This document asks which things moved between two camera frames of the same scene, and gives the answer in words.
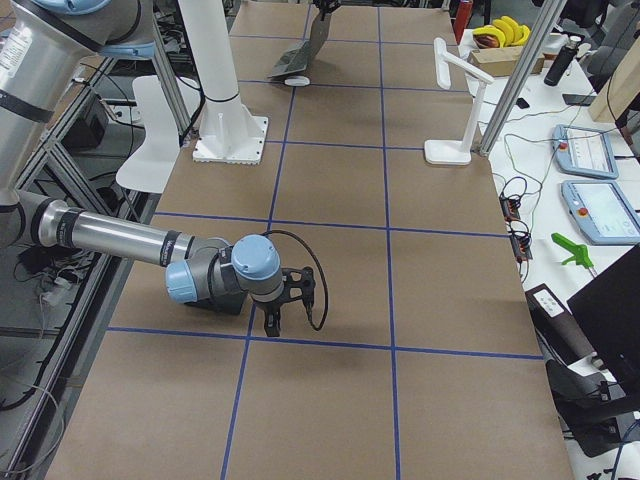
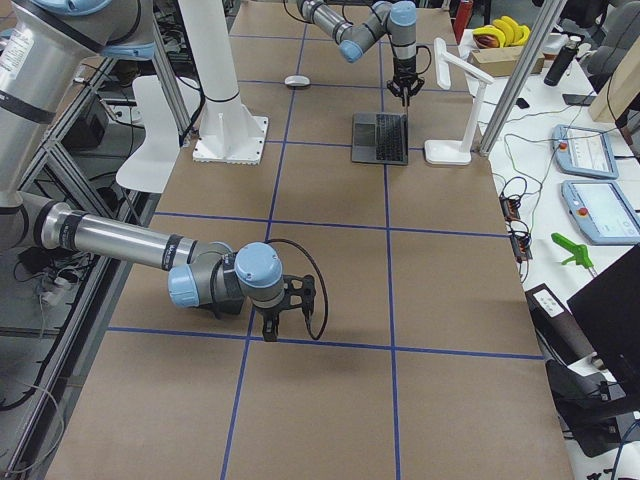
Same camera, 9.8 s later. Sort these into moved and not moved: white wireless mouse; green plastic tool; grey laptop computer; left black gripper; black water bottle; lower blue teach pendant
Moved: grey laptop computer; left black gripper
Not moved: white wireless mouse; lower blue teach pendant; black water bottle; green plastic tool
